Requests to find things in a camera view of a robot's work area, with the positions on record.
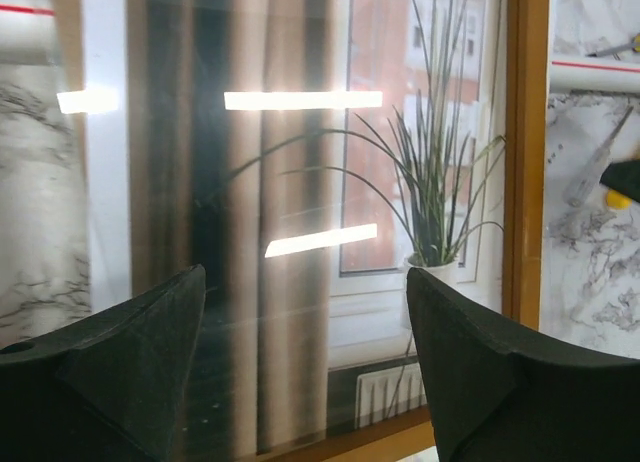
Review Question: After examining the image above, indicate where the plant window photo print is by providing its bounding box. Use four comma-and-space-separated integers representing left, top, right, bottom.
82, 0, 498, 461

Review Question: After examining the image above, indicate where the yellow black screwdriver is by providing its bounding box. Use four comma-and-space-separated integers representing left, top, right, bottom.
588, 33, 640, 58

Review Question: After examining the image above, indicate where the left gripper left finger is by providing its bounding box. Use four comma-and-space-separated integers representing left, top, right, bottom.
1, 265, 206, 461

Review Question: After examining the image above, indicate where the brown wooden picture frame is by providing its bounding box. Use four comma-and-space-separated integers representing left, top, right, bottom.
270, 0, 550, 461

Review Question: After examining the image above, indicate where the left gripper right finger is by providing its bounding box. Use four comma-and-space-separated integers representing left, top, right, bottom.
407, 268, 639, 461

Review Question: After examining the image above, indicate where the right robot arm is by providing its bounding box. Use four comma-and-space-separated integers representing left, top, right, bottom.
599, 159, 640, 210

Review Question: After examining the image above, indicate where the clear glass pane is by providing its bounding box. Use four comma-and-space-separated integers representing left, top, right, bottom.
47, 0, 509, 458

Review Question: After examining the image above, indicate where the white PVC pipe rack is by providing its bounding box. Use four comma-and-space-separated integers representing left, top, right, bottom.
1, 0, 639, 95

